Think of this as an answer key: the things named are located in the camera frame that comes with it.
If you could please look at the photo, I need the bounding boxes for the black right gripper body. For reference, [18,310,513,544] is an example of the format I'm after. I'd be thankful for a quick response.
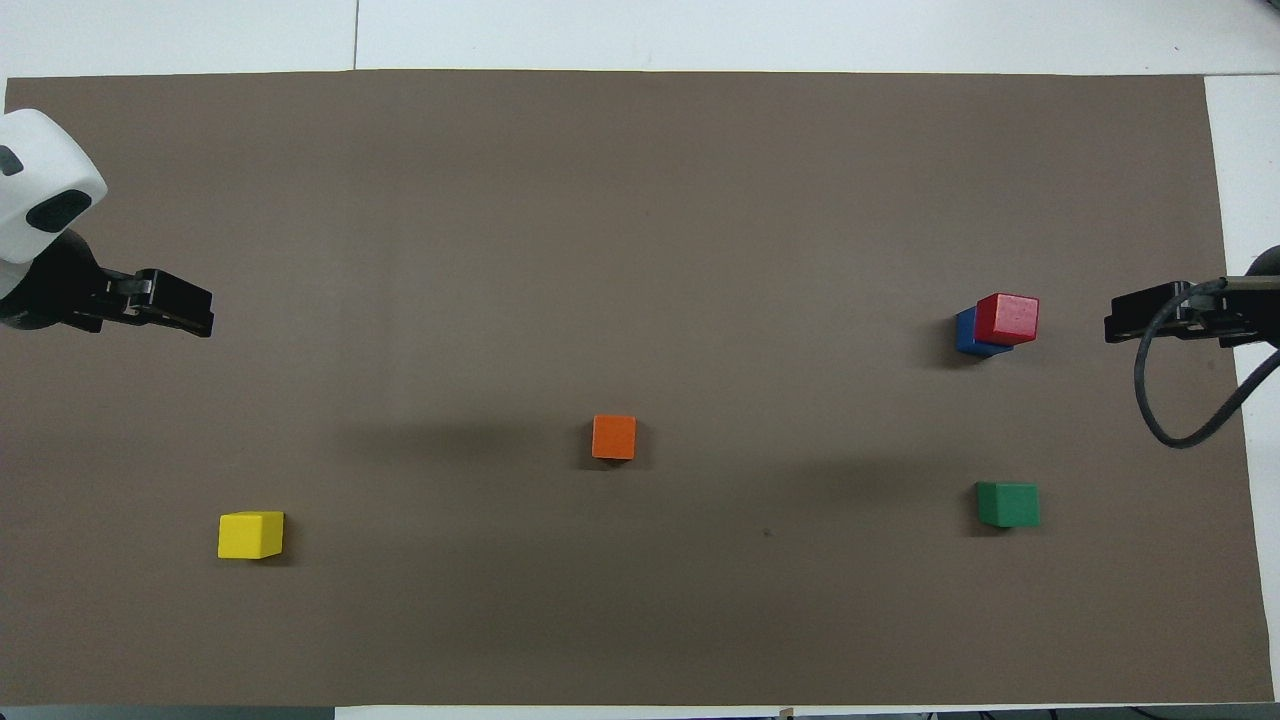
[1190,245,1280,349]

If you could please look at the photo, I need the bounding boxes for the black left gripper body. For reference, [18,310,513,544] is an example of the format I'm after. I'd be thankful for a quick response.
[0,228,136,333]

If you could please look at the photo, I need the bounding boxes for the red wooden block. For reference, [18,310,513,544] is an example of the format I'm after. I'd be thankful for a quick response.
[975,293,1040,347]

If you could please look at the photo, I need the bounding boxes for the blue wooden block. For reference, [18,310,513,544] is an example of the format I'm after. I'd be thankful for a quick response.
[955,307,1014,359]

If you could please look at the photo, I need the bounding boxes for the yellow wooden block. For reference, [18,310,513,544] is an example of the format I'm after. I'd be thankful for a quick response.
[218,511,285,560]

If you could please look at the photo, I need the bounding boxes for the green wooden block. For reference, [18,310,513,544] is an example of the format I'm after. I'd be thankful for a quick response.
[976,482,1041,528]

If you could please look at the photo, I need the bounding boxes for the orange wooden block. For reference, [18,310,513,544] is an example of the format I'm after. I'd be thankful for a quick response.
[591,415,638,461]

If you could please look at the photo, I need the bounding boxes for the brown table mat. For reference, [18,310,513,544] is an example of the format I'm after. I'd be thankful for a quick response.
[0,70,1274,707]

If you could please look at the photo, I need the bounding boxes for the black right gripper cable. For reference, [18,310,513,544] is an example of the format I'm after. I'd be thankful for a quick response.
[1135,278,1280,449]

